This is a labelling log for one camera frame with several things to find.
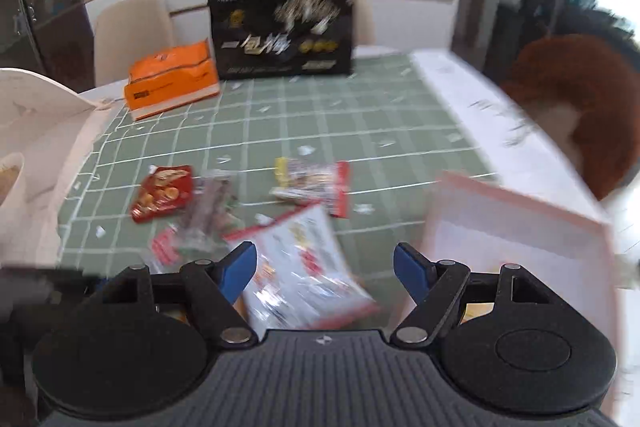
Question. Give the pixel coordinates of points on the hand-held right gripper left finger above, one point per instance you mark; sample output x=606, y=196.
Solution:
x=239, y=272

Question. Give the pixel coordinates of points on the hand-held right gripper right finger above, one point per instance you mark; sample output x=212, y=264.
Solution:
x=412, y=269

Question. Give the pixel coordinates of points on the white and red snack packet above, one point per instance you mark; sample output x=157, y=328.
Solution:
x=300, y=267

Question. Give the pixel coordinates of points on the clear grey snack packet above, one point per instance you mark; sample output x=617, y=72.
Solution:
x=207, y=212

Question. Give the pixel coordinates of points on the small red white snack packet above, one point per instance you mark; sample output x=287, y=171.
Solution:
x=165, y=249

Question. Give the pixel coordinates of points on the pink cardboard box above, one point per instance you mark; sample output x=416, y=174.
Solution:
x=510, y=237

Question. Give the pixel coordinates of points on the red egg yolk snack packet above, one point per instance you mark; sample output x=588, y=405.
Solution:
x=162, y=194

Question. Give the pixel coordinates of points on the red and yellow snack packet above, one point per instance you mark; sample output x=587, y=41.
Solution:
x=312, y=182

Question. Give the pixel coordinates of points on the green checked tablecloth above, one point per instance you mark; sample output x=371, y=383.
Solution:
x=350, y=127

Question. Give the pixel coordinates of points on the white paper bag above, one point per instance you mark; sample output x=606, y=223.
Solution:
x=45, y=117

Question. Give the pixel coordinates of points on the orange tissue pack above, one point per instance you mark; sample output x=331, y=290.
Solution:
x=170, y=79

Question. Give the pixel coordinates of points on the large black snack bag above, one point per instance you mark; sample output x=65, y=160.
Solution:
x=280, y=32

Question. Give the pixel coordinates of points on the brown plush chair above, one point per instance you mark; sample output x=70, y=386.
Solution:
x=575, y=77

